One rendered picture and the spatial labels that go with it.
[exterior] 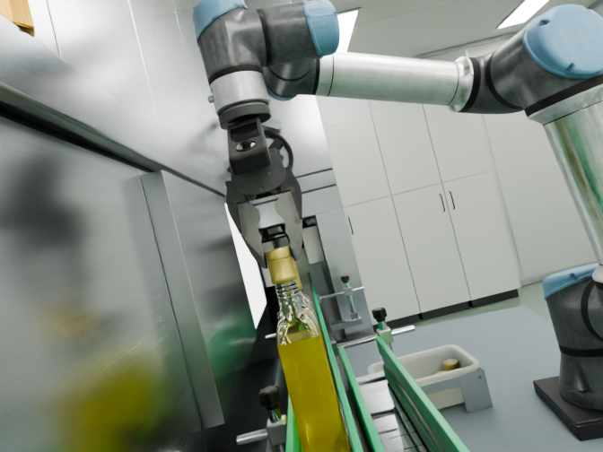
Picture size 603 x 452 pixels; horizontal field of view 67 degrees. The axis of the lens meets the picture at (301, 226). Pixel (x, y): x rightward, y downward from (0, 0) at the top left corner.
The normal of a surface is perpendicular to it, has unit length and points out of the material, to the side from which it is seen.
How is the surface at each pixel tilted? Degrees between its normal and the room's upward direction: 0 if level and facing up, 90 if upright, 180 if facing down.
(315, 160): 90
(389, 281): 90
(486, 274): 90
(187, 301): 90
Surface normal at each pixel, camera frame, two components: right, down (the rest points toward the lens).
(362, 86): 0.10, 0.66
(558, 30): 0.12, -0.20
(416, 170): 0.01, 0.00
